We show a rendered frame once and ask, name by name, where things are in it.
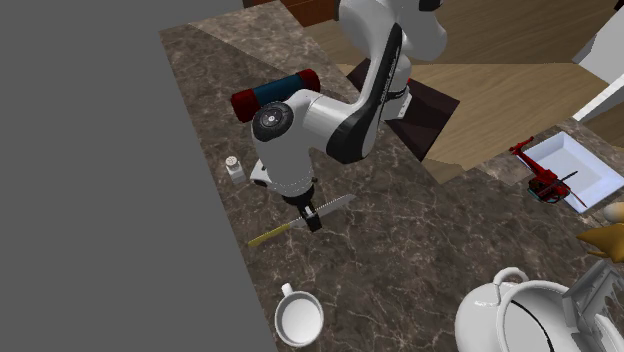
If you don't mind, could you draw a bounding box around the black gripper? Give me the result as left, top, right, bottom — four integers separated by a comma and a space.
282, 188, 324, 234

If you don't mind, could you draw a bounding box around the white salt shaker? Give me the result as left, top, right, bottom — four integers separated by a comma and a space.
224, 154, 247, 184

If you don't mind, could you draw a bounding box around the white mug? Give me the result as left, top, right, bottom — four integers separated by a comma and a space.
273, 282, 326, 349

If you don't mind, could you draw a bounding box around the red and blue cylinder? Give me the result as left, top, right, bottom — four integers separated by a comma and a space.
229, 68, 322, 125

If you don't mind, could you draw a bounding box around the dark robot stand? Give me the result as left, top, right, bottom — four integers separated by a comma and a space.
346, 57, 461, 164

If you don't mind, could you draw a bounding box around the white teapot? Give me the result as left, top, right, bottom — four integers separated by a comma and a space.
454, 266, 582, 352

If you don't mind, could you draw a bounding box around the brown wooden cabinet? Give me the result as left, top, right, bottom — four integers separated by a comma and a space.
241, 0, 341, 28

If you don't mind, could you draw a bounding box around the red toy helicopter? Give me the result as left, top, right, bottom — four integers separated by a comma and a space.
508, 135, 589, 209

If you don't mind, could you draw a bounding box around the white square plate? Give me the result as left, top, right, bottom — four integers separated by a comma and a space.
522, 130, 624, 215

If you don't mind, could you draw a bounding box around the white ornate rack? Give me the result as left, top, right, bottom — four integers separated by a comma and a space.
562, 259, 624, 352

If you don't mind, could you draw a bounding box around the golden yellow figure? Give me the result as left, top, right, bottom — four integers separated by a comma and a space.
576, 222, 624, 265

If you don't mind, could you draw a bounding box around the pale egg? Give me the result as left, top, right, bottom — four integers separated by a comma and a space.
602, 201, 624, 223

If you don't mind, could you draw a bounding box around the white furniture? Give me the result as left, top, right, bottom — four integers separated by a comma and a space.
571, 18, 624, 124

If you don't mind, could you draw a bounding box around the yellow-handled serrated knife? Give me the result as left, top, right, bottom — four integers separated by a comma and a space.
246, 193, 358, 249

